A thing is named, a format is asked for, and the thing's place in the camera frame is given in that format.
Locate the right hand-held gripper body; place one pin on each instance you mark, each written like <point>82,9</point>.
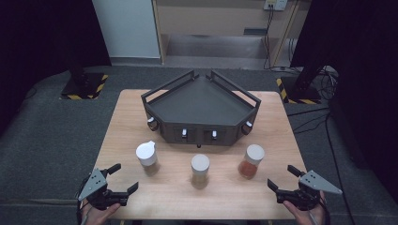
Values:
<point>316,182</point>

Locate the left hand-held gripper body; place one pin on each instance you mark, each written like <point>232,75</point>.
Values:
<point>94,184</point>

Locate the glass jar of orange-red spice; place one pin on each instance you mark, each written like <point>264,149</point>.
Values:
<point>254,153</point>

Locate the glass jar of tan spice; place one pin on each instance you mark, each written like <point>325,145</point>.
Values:
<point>200,164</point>

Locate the black corner rack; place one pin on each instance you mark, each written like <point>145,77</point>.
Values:
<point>200,104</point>

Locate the person's left hand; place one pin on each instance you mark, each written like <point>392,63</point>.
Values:
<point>97,217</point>

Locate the person's right hand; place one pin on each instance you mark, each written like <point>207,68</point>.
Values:
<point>309,217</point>

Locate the black hook with white tip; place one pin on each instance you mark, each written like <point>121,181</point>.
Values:
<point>214,135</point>
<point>247,128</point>
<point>184,133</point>
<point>152,124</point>

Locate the black stand with striped base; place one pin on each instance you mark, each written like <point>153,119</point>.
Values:
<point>83,86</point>
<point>302,90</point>

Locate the dark curtain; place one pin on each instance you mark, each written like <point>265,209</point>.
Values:
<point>37,40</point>
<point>366,62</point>

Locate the white panel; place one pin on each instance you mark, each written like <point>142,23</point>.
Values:
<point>128,28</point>

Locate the beige cabinet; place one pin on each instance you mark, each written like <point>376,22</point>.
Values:
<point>203,15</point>

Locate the white wall outlet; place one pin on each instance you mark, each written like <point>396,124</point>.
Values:
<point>276,4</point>

